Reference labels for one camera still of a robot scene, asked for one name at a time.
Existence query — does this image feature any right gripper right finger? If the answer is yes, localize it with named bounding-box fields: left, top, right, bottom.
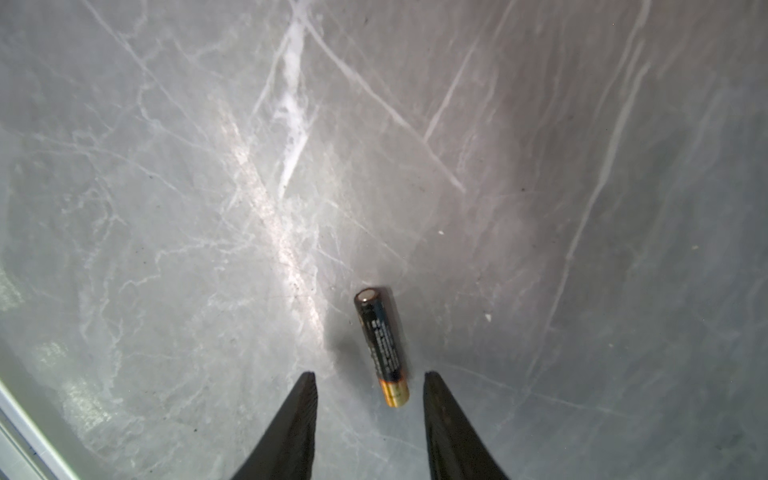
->
left=423, top=371, right=508, bottom=480

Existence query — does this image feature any small battery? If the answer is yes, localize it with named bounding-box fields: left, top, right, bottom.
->
left=354, top=287, right=410, bottom=408

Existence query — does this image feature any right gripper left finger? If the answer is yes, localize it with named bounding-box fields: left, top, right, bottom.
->
left=233, top=371, right=318, bottom=480

